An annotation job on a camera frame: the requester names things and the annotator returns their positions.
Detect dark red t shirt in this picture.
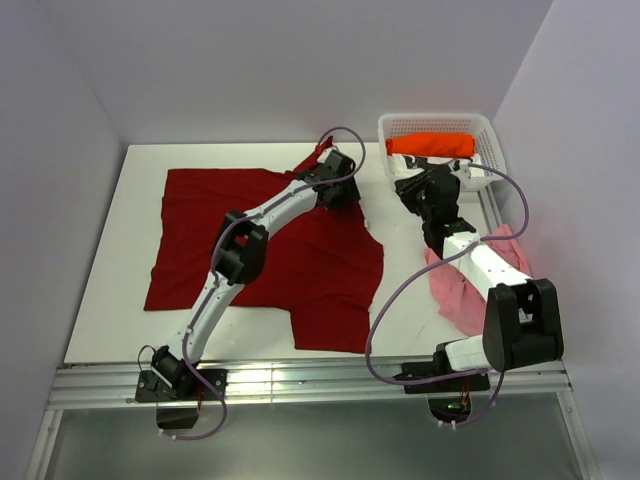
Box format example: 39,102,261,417
144,139,384,354

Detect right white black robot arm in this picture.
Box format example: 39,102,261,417
394,163,564,390

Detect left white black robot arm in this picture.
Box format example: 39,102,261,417
150,147,363,399

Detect white black printed t shirt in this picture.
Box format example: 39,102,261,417
386,153,482,181

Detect rolled orange t shirt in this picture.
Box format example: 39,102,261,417
385,132,476,158

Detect white plastic basket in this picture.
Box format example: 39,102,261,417
378,113,506,192

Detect pink t shirt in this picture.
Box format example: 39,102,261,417
424,218,532,337

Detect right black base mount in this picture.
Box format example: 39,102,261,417
393,361,490,428

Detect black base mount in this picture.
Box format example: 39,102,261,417
134,345,228,440
393,361,490,428

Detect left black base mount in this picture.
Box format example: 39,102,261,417
134,345,228,440

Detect aluminium rail frame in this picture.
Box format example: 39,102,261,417
24,189,601,480

